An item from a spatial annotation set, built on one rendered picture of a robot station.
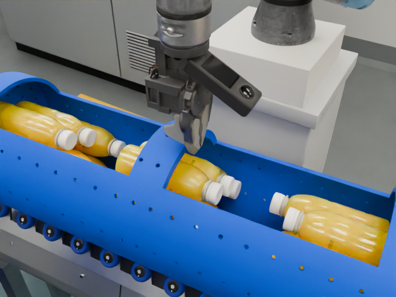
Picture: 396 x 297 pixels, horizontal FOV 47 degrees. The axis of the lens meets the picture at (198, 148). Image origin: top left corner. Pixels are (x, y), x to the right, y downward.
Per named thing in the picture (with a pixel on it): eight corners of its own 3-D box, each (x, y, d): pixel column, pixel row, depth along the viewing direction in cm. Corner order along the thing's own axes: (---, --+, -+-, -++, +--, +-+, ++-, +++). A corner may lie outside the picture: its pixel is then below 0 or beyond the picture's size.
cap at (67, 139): (57, 150, 90) (64, 153, 89) (58, 132, 89) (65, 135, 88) (70, 145, 93) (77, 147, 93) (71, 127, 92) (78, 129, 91)
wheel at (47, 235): (49, 216, 99) (43, 218, 97) (66, 223, 97) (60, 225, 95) (44, 236, 99) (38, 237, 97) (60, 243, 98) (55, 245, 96)
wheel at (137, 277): (137, 254, 91) (132, 257, 89) (156, 263, 90) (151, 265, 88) (131, 275, 92) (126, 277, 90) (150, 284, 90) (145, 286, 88)
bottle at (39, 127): (-17, 135, 96) (52, 160, 89) (-18, 103, 93) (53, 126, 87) (9, 126, 102) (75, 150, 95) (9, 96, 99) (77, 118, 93)
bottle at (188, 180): (132, 136, 87) (221, 165, 81) (134, 164, 91) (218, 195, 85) (111, 155, 82) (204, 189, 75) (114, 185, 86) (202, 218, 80)
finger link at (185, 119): (191, 129, 75) (191, 85, 69) (201, 132, 74) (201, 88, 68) (178, 145, 72) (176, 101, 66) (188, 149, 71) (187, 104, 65)
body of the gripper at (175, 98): (170, 87, 76) (167, 20, 68) (216, 100, 73) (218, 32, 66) (146, 111, 71) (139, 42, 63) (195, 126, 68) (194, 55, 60)
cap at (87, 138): (92, 132, 100) (99, 134, 99) (84, 148, 99) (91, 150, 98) (85, 124, 96) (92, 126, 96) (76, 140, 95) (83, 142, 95)
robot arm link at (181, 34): (220, 3, 63) (194, 27, 57) (219, 33, 66) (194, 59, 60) (172, -6, 65) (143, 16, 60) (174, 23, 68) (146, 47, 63)
